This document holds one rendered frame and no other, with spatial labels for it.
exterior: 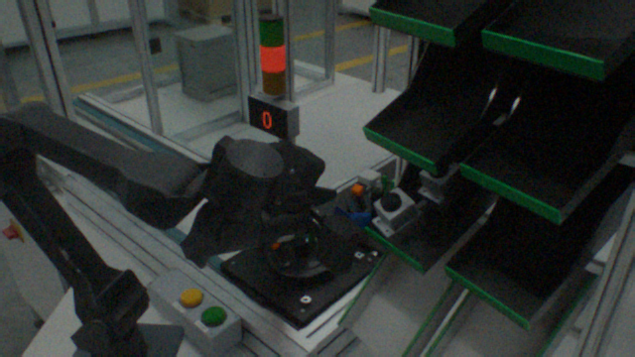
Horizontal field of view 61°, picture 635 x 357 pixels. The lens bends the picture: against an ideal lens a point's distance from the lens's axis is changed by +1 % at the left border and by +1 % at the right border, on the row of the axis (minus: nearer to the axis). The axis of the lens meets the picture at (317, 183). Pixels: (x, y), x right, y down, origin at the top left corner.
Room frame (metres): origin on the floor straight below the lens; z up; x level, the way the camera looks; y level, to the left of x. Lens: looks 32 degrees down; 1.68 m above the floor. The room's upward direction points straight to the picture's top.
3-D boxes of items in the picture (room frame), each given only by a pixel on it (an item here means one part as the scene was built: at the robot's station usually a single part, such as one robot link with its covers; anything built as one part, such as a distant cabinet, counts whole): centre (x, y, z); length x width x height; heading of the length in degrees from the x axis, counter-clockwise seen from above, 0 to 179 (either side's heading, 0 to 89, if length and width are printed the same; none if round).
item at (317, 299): (0.85, 0.03, 0.96); 0.24 x 0.24 x 0.02; 47
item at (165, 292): (0.75, 0.24, 0.93); 0.21 x 0.07 x 0.06; 47
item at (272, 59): (1.07, 0.09, 1.33); 0.05 x 0.05 x 0.05
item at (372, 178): (1.04, -0.14, 1.01); 0.24 x 0.24 x 0.13; 47
